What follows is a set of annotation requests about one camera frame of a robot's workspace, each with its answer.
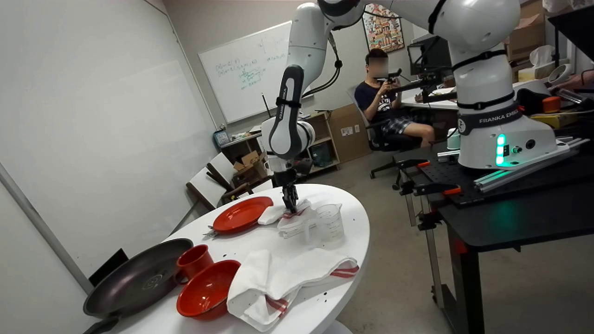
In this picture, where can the black handheld controller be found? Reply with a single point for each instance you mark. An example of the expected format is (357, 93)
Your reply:
(389, 75)

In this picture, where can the crumpled white red-striped towel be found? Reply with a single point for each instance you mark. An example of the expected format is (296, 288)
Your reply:
(279, 272)

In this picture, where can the wall whiteboard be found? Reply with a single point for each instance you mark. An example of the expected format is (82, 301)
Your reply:
(248, 75)

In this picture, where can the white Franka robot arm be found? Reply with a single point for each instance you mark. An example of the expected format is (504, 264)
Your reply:
(489, 80)

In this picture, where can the brown cardboard box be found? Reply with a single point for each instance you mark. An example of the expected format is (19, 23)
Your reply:
(348, 132)

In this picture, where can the small cluttered side table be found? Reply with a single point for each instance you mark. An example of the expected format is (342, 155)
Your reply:
(238, 142)

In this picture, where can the black overhead shelf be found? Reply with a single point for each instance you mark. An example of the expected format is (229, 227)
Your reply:
(576, 28)

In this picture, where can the black wall box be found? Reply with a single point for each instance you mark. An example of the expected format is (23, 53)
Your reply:
(108, 268)

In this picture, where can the red bowl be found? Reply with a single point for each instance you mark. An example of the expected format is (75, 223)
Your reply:
(207, 290)

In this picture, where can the wooden shelf unit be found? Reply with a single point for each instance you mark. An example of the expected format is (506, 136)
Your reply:
(322, 155)

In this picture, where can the stacked cardboard boxes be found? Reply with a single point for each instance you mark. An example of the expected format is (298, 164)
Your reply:
(526, 34)

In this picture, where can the clear plastic measuring cup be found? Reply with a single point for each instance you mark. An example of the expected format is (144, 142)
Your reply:
(322, 225)

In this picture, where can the black swivel chair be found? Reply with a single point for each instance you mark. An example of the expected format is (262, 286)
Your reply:
(396, 143)

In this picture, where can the small orange-red cup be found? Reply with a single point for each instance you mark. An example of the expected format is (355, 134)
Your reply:
(552, 105)

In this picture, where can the seated person dark shirt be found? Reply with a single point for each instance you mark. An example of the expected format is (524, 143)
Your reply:
(372, 99)

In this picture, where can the black computer monitor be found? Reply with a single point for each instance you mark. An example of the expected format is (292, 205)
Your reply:
(430, 58)

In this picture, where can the red plate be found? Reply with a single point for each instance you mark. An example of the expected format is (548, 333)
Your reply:
(242, 214)

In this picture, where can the aluminium rail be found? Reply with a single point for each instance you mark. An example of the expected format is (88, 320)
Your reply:
(532, 164)

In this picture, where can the wooden folding chair white cushions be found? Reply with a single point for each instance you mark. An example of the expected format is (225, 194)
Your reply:
(207, 186)

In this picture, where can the round white pedestal table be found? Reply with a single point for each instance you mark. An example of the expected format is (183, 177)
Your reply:
(235, 244)

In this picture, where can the red cup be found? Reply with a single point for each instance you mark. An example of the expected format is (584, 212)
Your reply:
(196, 260)

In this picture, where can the colourful wall poster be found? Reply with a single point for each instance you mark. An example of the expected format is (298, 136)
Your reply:
(383, 28)

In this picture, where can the white towel red stripes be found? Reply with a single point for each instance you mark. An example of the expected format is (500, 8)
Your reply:
(272, 214)

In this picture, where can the dark frying pan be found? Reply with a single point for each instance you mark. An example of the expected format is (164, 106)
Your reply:
(136, 279)

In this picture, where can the crumpled brown cardboard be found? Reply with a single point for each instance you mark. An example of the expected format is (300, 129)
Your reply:
(251, 164)

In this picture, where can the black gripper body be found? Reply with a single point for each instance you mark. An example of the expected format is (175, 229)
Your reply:
(287, 182)

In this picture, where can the black robot desk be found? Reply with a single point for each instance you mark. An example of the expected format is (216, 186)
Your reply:
(526, 216)

